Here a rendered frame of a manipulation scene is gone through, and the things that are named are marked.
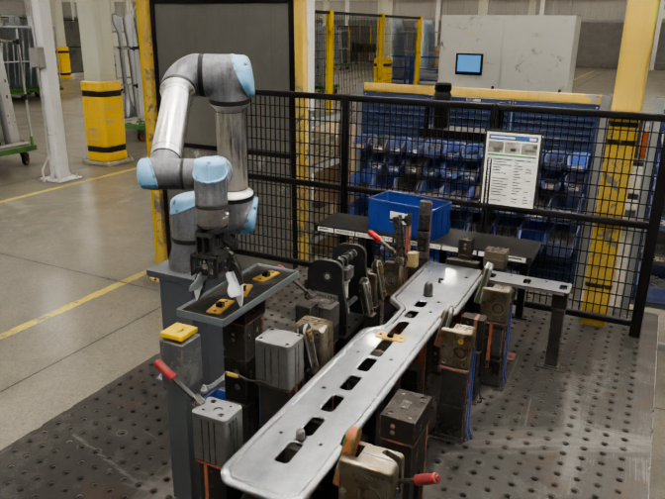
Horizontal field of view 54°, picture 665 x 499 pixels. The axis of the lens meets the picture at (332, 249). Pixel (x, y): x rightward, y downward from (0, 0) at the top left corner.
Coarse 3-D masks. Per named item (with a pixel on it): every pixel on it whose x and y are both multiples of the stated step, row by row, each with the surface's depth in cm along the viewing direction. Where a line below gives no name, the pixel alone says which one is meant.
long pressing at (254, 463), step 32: (416, 288) 215; (448, 288) 216; (416, 320) 192; (352, 352) 172; (384, 352) 172; (416, 352) 173; (320, 384) 156; (384, 384) 157; (288, 416) 143; (320, 416) 143; (352, 416) 144; (256, 448) 132; (320, 448) 133; (224, 480) 123; (256, 480) 123; (288, 480) 123; (320, 480) 124
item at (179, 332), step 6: (174, 324) 150; (180, 324) 150; (168, 330) 147; (174, 330) 147; (180, 330) 147; (186, 330) 147; (192, 330) 147; (162, 336) 146; (168, 336) 145; (174, 336) 144; (180, 336) 144; (186, 336) 145
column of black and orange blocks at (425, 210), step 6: (420, 204) 246; (426, 204) 245; (420, 210) 247; (426, 210) 246; (420, 216) 248; (426, 216) 247; (420, 222) 249; (426, 222) 248; (420, 228) 249; (426, 228) 248; (420, 234) 250; (426, 234) 249; (420, 240) 251; (426, 240) 250; (420, 246) 252; (426, 246) 251; (420, 252) 252; (426, 252) 251; (420, 258) 255; (426, 258) 254; (420, 264) 254
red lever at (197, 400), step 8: (160, 360) 139; (160, 368) 138; (168, 368) 138; (168, 376) 138; (176, 376) 139; (176, 384) 138; (184, 392) 137; (192, 392) 138; (192, 400) 137; (200, 400) 136
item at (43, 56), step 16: (32, 0) 733; (48, 0) 742; (32, 16) 739; (48, 16) 745; (48, 32) 748; (32, 48) 742; (48, 48) 751; (32, 64) 748; (48, 64) 755; (48, 80) 758; (48, 96) 764; (48, 112) 771; (48, 128) 779; (48, 144) 786; (64, 144) 793; (64, 160) 797; (48, 176) 807; (64, 176) 801; (80, 176) 811
